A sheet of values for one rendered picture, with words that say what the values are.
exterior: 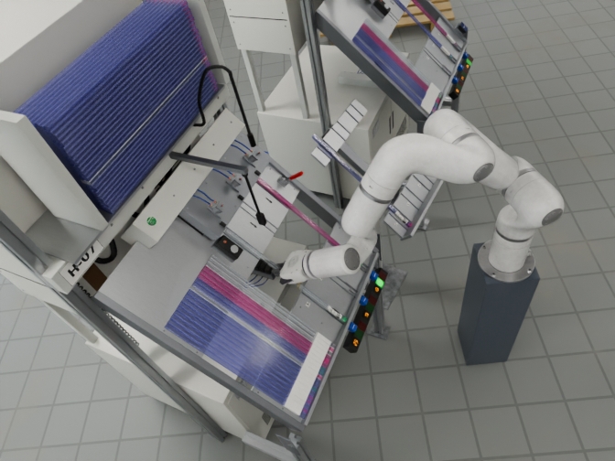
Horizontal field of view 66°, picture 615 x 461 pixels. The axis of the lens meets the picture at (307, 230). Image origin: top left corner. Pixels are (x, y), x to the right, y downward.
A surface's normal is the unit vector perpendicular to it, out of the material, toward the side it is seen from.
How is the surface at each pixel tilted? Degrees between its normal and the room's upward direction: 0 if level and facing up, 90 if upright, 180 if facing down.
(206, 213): 46
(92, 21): 90
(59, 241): 0
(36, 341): 0
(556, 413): 0
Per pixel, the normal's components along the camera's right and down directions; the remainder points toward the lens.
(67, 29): 0.90, 0.23
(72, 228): -0.16, -0.62
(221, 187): 0.54, -0.26
